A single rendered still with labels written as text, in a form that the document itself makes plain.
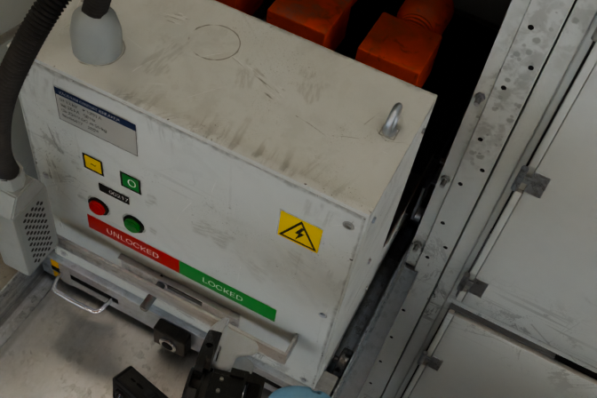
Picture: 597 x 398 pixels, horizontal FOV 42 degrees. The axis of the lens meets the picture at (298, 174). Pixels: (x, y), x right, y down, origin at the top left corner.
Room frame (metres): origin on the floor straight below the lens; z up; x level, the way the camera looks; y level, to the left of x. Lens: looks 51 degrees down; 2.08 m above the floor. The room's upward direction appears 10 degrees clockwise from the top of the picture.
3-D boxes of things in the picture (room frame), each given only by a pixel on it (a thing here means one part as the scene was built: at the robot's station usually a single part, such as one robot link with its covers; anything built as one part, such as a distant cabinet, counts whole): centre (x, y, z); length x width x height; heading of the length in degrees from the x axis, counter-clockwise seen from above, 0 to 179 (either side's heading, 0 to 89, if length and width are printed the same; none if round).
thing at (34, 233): (0.59, 0.37, 1.14); 0.08 x 0.05 x 0.17; 161
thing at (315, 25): (1.00, 0.01, 1.28); 0.22 x 0.10 x 0.08; 161
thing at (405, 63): (0.95, -0.13, 1.28); 0.22 x 0.10 x 0.08; 161
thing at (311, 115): (0.83, 0.07, 1.15); 0.51 x 0.50 x 0.48; 161
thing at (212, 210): (0.59, 0.15, 1.15); 0.48 x 0.01 x 0.48; 71
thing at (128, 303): (0.61, 0.14, 0.90); 0.54 x 0.05 x 0.06; 71
